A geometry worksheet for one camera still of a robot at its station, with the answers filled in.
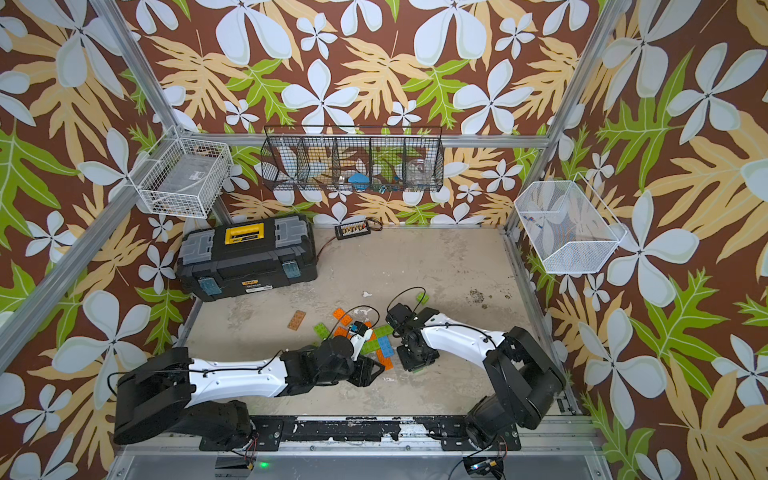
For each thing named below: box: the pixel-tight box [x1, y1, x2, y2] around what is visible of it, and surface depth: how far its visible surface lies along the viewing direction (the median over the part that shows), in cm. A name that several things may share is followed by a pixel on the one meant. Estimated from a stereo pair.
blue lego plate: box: [378, 336, 394, 358], surface depth 90 cm
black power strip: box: [334, 220, 371, 240], surface depth 121 cm
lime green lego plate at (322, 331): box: [314, 323, 330, 340], surface depth 94 cm
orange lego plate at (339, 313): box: [332, 308, 353, 326], surface depth 98 cm
